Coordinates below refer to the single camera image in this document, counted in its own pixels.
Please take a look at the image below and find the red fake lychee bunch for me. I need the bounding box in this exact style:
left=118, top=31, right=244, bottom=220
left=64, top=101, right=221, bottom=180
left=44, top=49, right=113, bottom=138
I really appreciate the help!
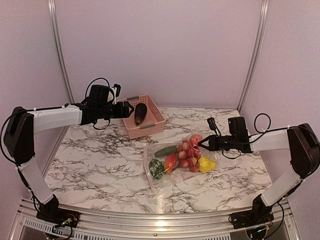
left=176, top=139, right=202, bottom=173

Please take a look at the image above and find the clear zip top bag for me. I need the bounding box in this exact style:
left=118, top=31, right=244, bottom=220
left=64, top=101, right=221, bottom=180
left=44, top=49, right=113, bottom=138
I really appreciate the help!
left=143, top=134, right=219, bottom=193

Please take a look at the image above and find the green fake avocado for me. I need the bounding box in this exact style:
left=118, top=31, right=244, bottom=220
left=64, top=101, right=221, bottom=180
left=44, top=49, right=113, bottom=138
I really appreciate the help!
left=148, top=158, right=165, bottom=180

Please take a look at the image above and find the green fake cucumber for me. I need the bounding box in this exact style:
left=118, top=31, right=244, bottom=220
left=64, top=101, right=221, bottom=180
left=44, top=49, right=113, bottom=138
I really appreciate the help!
left=154, top=145, right=178, bottom=158

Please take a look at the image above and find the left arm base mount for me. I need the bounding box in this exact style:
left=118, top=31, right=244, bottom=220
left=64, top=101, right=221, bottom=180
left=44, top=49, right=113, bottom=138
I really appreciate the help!
left=36, top=208, right=80, bottom=228

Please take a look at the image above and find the right aluminium frame post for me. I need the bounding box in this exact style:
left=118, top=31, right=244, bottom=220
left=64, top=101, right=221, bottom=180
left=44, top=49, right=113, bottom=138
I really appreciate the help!
left=237, top=0, right=270, bottom=113

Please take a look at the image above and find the pink plastic basket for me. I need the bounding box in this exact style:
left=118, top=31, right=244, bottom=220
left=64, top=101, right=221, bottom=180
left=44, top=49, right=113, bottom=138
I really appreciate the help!
left=119, top=94, right=166, bottom=140

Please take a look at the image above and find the left aluminium frame post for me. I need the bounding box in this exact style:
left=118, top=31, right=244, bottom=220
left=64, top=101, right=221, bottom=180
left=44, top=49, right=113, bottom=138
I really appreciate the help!
left=47, top=0, right=75, bottom=103

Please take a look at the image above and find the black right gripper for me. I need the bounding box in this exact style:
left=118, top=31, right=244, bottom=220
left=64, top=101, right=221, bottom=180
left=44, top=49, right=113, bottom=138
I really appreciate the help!
left=197, top=134, right=238, bottom=152

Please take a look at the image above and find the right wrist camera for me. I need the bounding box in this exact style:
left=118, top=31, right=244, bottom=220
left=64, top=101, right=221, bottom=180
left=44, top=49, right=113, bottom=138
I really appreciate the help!
left=207, top=117, right=217, bottom=131

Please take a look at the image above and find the red fake pomegranate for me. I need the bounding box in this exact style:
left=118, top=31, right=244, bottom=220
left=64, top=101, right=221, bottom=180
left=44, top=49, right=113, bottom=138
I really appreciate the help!
left=189, top=134, right=203, bottom=149

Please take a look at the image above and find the front aluminium rail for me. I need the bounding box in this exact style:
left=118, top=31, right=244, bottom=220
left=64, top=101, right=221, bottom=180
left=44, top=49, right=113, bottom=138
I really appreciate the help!
left=9, top=203, right=301, bottom=240

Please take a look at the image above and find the yellow fake bell pepper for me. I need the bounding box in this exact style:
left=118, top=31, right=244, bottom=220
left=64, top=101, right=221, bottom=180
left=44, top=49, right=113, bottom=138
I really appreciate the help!
left=198, top=156, right=217, bottom=173

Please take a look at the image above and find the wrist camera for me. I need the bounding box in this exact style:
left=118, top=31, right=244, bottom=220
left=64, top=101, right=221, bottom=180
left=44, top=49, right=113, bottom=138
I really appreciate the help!
left=107, top=83, right=121, bottom=105
left=207, top=117, right=217, bottom=131

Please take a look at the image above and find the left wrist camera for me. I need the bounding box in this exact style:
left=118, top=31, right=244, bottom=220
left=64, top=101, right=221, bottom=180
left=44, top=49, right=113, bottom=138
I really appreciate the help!
left=107, top=83, right=121, bottom=105

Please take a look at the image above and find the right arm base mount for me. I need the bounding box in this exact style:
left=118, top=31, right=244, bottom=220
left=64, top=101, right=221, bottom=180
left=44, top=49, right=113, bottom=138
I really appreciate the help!
left=228, top=210, right=274, bottom=229

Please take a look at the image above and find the aluminium frame post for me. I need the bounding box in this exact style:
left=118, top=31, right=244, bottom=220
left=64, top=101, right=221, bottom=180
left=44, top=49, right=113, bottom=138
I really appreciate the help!
left=47, top=0, right=75, bottom=103
left=237, top=0, right=270, bottom=113

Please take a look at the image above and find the red orange fake mango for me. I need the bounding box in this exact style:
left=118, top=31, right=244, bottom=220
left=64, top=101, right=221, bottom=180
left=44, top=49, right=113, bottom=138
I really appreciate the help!
left=164, top=153, right=177, bottom=174

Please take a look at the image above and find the purple fake eggplant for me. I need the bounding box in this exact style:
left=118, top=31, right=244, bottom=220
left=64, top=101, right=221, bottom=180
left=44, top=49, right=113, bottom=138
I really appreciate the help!
left=134, top=103, right=148, bottom=126

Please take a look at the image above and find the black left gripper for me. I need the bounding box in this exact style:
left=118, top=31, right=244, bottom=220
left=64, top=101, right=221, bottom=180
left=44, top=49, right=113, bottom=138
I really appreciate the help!
left=97, top=101, right=135, bottom=120

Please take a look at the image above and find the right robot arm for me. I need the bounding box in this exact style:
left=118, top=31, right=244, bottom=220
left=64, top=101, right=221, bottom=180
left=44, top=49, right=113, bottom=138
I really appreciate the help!
left=198, top=116, right=320, bottom=224

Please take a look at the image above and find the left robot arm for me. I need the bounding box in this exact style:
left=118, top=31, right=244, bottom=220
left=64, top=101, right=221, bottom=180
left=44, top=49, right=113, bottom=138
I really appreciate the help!
left=0, top=101, right=134, bottom=223

